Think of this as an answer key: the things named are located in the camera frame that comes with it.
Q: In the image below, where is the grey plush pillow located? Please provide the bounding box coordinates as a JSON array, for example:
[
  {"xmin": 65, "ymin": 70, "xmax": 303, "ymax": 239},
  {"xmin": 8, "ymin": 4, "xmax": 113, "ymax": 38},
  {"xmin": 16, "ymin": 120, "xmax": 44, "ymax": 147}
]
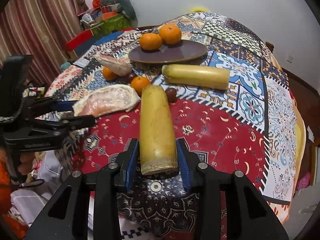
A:
[{"xmin": 99, "ymin": 0, "xmax": 136, "ymax": 20}]

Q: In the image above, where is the small pomelo segment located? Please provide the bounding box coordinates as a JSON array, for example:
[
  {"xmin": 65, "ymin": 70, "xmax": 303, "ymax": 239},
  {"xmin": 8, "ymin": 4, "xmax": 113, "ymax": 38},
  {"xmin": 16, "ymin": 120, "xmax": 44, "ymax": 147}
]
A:
[{"xmin": 94, "ymin": 54, "xmax": 132, "ymax": 76}]

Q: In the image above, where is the yellow curved tube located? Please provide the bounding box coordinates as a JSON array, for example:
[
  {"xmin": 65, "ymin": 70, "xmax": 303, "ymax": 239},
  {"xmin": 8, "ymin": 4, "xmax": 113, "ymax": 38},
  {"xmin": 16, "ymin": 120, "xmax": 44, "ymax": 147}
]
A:
[{"xmin": 189, "ymin": 7, "xmax": 210, "ymax": 14}]

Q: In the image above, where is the large pomelo segment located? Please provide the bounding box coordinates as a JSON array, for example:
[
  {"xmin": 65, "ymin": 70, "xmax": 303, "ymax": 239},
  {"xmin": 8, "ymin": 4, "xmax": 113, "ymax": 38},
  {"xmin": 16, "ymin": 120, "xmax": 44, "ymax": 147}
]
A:
[{"xmin": 73, "ymin": 84, "xmax": 140, "ymax": 118}]

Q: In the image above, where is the striped red gold curtain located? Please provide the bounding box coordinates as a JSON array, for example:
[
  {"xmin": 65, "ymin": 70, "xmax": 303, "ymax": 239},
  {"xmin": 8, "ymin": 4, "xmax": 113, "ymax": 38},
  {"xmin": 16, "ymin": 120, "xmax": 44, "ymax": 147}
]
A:
[{"xmin": 1, "ymin": 0, "xmax": 88, "ymax": 84}]

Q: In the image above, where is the green storage box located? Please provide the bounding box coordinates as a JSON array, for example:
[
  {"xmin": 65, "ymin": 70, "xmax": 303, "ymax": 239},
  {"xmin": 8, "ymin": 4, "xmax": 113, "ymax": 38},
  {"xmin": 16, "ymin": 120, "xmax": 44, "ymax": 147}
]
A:
[{"xmin": 91, "ymin": 14, "xmax": 131, "ymax": 38}]

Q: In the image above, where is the white wall socket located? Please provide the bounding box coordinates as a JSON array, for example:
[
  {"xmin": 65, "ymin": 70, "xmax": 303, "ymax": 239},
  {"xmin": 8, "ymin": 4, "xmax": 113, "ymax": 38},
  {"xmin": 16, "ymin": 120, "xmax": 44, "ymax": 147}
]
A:
[{"xmin": 286, "ymin": 54, "xmax": 293, "ymax": 63}]

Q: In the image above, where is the orange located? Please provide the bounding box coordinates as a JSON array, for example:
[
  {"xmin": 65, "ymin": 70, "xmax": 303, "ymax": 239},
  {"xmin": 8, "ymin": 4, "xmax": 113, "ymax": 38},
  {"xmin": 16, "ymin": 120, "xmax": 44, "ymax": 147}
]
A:
[
  {"xmin": 158, "ymin": 24, "xmax": 182, "ymax": 46},
  {"xmin": 130, "ymin": 76, "xmax": 151, "ymax": 96},
  {"xmin": 139, "ymin": 33, "xmax": 163, "ymax": 51},
  {"xmin": 102, "ymin": 67, "xmax": 119, "ymax": 81}
]

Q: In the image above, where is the person's hand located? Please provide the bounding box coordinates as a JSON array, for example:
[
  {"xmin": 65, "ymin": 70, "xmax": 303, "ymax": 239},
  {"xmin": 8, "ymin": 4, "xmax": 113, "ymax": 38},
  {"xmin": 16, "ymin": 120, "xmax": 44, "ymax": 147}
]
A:
[{"xmin": 17, "ymin": 152, "xmax": 35, "ymax": 175}]

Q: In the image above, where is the dark red date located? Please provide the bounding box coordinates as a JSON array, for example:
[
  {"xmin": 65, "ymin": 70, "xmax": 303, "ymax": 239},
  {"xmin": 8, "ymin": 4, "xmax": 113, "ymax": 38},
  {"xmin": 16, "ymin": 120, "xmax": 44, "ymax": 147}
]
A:
[
  {"xmin": 124, "ymin": 72, "xmax": 137, "ymax": 83},
  {"xmin": 165, "ymin": 88, "xmax": 178, "ymax": 103}
]

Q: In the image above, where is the dark oval plate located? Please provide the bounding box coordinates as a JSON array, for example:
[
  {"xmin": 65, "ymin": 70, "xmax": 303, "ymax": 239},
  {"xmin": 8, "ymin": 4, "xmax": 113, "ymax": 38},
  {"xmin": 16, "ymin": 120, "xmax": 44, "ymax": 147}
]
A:
[{"xmin": 129, "ymin": 40, "xmax": 207, "ymax": 64}]

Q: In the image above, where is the red flat box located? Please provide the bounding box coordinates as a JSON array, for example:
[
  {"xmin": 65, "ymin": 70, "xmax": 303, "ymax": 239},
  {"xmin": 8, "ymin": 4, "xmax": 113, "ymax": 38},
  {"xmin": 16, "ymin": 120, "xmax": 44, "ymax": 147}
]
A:
[{"xmin": 64, "ymin": 29, "xmax": 96, "ymax": 53}]

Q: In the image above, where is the red plastic bag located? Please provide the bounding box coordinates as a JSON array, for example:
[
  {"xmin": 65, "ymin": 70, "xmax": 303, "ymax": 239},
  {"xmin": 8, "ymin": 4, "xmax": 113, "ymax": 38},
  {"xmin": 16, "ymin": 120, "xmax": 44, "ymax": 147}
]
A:
[{"xmin": 92, "ymin": 0, "xmax": 101, "ymax": 8}]

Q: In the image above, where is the patchwork patterned bedspread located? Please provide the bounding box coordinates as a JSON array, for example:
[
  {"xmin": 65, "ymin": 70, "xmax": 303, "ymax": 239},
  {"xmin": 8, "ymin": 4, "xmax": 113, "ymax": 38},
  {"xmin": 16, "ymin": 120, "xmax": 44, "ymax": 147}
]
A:
[{"xmin": 46, "ymin": 12, "xmax": 303, "ymax": 239}]

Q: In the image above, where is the yellow sugarcane piece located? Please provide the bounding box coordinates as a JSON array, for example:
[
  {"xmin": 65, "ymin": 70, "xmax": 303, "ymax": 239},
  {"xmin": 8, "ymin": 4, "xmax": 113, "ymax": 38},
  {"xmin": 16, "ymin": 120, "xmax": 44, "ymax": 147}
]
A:
[
  {"xmin": 139, "ymin": 85, "xmax": 178, "ymax": 176},
  {"xmin": 162, "ymin": 64, "xmax": 230, "ymax": 90}
]

